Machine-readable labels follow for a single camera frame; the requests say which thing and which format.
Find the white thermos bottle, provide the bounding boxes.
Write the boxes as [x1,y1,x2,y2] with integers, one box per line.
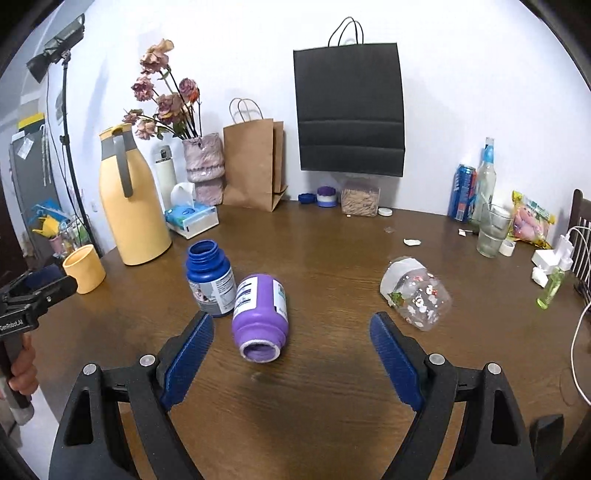
[154,145,179,210]

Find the colourful snack packet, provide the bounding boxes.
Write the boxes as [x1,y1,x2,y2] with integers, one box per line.
[510,191,557,248]

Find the studio light on stand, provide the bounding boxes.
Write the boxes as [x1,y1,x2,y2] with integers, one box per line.
[25,14,101,259]

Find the blue tissue box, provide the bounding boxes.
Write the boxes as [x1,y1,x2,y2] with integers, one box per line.
[165,182,219,240]

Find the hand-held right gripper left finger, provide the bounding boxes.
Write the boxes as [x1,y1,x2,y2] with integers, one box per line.
[48,310,215,480]

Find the blue drink can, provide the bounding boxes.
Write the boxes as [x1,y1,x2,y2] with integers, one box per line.
[448,164,478,223]

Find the clear glass tumbler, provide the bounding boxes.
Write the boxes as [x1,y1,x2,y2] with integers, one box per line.
[476,204,514,258]

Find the green spray bottle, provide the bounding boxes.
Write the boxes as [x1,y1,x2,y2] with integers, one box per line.
[536,258,567,310]

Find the purple pill bottle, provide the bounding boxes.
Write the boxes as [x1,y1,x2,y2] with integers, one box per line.
[231,274,290,364]

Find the dark wooden chair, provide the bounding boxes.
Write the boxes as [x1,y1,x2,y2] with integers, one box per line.
[570,188,591,297]

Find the pink fuzzy vase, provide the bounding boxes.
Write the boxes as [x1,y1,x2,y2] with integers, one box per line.
[182,133,226,206]

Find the clear snack container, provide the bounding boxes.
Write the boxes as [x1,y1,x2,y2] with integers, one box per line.
[341,178,382,217]

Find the dried pink flowers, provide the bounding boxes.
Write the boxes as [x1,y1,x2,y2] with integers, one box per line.
[122,39,204,141]

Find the person's left hand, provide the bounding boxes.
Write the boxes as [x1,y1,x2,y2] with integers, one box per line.
[8,335,39,408]

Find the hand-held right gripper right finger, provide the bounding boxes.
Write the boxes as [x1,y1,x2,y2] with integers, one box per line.
[369,311,539,480]

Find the blue pill bottle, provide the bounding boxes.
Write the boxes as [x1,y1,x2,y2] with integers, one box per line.
[185,240,237,318]

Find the brown paper bag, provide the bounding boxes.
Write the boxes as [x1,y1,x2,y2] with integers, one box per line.
[222,98,289,213]

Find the blue and yellow toy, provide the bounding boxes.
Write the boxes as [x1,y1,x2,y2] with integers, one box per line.
[30,200,64,239]

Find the white cable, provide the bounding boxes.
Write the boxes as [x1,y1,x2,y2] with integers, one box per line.
[564,225,591,408]

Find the yellow thermos jug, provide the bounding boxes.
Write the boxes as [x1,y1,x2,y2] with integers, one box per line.
[98,124,173,267]

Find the black paper bag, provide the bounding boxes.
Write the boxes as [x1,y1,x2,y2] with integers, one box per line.
[293,17,407,178]

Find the white power adapter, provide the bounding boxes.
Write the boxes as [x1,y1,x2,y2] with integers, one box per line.
[531,234,575,284]

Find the clear printed plastic cup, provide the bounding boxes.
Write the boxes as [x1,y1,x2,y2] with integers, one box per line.
[379,256,454,332]

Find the clear glass bottle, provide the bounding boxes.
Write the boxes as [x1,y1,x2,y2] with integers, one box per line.
[471,137,498,227]

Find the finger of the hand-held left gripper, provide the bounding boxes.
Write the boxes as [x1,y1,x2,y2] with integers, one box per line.
[0,265,66,301]
[2,275,78,319]

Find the yellow cup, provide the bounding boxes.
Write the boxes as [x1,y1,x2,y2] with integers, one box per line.
[62,244,107,295]

